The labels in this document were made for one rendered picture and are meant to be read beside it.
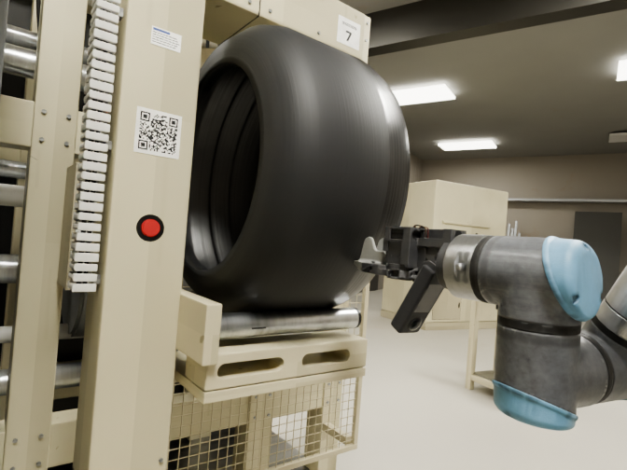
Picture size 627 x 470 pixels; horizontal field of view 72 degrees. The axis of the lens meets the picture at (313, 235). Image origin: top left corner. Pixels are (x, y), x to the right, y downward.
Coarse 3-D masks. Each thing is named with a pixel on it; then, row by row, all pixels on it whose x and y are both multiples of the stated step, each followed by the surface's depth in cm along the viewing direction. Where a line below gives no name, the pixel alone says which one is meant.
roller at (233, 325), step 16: (224, 320) 73; (240, 320) 75; (256, 320) 77; (272, 320) 79; (288, 320) 81; (304, 320) 83; (320, 320) 85; (336, 320) 88; (352, 320) 90; (224, 336) 73; (240, 336) 75; (256, 336) 78
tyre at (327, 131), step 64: (256, 64) 74; (320, 64) 72; (256, 128) 118; (320, 128) 67; (384, 128) 76; (192, 192) 114; (256, 192) 71; (320, 192) 68; (384, 192) 76; (192, 256) 95; (256, 256) 71; (320, 256) 73
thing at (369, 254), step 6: (366, 240) 73; (372, 240) 72; (366, 246) 73; (372, 246) 72; (366, 252) 73; (372, 252) 72; (378, 252) 71; (360, 258) 74; (366, 258) 73; (372, 258) 72; (378, 258) 71; (384, 258) 69; (360, 264) 73; (384, 264) 70
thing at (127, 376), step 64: (128, 0) 69; (192, 0) 75; (128, 64) 69; (192, 64) 76; (128, 128) 70; (192, 128) 76; (128, 192) 70; (128, 256) 70; (128, 320) 71; (128, 384) 71; (128, 448) 71
